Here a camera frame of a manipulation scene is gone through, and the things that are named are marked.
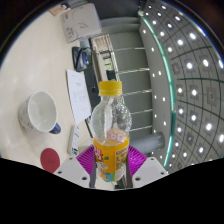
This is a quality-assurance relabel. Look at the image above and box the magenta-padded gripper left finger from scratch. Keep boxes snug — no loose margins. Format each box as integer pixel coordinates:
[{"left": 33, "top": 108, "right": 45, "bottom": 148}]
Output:
[{"left": 53, "top": 144, "right": 98, "bottom": 189}]

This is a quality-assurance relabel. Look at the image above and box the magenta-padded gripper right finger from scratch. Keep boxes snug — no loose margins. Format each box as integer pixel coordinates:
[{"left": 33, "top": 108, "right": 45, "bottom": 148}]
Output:
[{"left": 125, "top": 145, "right": 169, "bottom": 189}]

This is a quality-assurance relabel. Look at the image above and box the yellow-capped clear drink bottle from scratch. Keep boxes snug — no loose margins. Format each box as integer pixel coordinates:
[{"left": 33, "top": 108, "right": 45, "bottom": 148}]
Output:
[{"left": 90, "top": 80, "right": 133, "bottom": 183}]

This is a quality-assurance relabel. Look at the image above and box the flat round red coaster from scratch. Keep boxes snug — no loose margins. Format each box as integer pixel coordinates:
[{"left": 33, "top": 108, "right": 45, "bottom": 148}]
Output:
[{"left": 39, "top": 147, "right": 61, "bottom": 174}]

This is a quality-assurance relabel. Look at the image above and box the white printed paper sheet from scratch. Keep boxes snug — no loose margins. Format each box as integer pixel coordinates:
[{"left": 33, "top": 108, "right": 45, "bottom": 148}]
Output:
[{"left": 66, "top": 68, "right": 92, "bottom": 125}]

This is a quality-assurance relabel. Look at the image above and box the group of round ceiling lights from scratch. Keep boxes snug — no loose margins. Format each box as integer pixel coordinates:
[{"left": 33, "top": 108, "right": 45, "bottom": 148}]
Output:
[{"left": 141, "top": 0, "right": 224, "bottom": 168}]

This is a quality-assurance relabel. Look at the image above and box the long curved conference desk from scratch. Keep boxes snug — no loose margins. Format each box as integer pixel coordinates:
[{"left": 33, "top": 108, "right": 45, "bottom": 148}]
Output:
[{"left": 79, "top": 33, "right": 118, "bottom": 141}]

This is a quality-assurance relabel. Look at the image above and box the black desk telephone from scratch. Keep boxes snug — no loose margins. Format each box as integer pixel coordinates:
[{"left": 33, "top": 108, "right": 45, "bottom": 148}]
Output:
[{"left": 71, "top": 45, "right": 93, "bottom": 73}]

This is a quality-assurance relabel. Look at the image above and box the brown cardboard piece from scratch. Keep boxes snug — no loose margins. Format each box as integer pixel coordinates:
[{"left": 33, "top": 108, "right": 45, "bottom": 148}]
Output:
[{"left": 49, "top": 3, "right": 68, "bottom": 17}]

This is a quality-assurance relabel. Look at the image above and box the white mug with blue handle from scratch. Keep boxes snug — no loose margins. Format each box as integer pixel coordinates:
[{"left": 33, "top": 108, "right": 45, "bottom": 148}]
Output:
[{"left": 18, "top": 90, "right": 62, "bottom": 135}]

